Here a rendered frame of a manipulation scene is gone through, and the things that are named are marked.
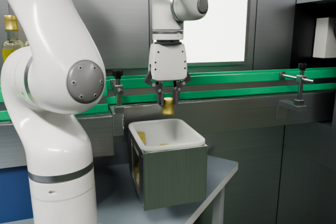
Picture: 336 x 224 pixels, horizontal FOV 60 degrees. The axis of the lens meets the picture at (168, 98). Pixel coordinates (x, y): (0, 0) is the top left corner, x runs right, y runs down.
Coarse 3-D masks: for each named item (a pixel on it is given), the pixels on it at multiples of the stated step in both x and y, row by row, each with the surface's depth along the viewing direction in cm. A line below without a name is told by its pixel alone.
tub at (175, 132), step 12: (156, 120) 92; (168, 120) 93; (180, 120) 92; (132, 132) 82; (144, 132) 91; (156, 132) 92; (168, 132) 94; (180, 132) 91; (192, 132) 82; (156, 144) 91; (168, 144) 72; (180, 144) 72; (192, 144) 73
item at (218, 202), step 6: (222, 192) 122; (216, 198) 123; (222, 198) 123; (216, 204) 123; (222, 204) 124; (216, 210) 124; (222, 210) 125; (216, 216) 124; (222, 216) 126; (216, 222) 125; (222, 222) 127
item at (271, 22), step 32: (0, 0) 96; (256, 0) 124; (288, 0) 128; (0, 32) 98; (256, 32) 127; (288, 32) 132; (0, 64) 100; (256, 64) 130; (288, 64) 135; (320, 64) 141; (256, 128) 137; (96, 160) 118; (128, 160) 122
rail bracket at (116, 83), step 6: (114, 72) 81; (120, 72) 82; (114, 84) 83; (120, 84) 83; (114, 90) 82; (120, 90) 78; (120, 96) 84; (120, 102) 84; (114, 108) 84; (120, 108) 84
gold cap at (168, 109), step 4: (164, 100) 80; (168, 100) 80; (172, 100) 80; (164, 104) 80; (168, 104) 80; (172, 104) 81; (164, 108) 80; (168, 108) 80; (172, 108) 81; (164, 112) 81; (168, 112) 80; (172, 112) 81
